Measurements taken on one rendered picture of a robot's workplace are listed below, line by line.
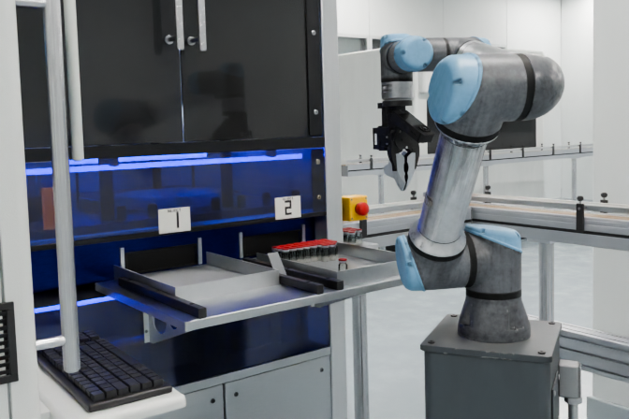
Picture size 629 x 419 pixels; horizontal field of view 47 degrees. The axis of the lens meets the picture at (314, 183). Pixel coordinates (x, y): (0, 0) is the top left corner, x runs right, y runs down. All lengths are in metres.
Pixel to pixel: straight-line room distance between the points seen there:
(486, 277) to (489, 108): 0.43
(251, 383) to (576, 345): 1.09
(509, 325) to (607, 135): 1.62
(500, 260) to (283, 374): 0.80
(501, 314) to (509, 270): 0.09
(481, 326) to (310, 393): 0.74
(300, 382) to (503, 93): 1.16
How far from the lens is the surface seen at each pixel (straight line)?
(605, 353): 2.49
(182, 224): 1.82
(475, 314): 1.55
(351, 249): 1.98
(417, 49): 1.58
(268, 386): 2.05
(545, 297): 2.59
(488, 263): 1.51
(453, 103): 1.20
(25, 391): 1.16
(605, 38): 3.08
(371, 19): 8.40
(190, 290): 1.56
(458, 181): 1.33
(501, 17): 10.08
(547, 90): 1.26
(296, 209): 1.99
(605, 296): 3.14
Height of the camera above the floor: 1.24
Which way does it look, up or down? 5 degrees down
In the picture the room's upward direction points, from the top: 2 degrees counter-clockwise
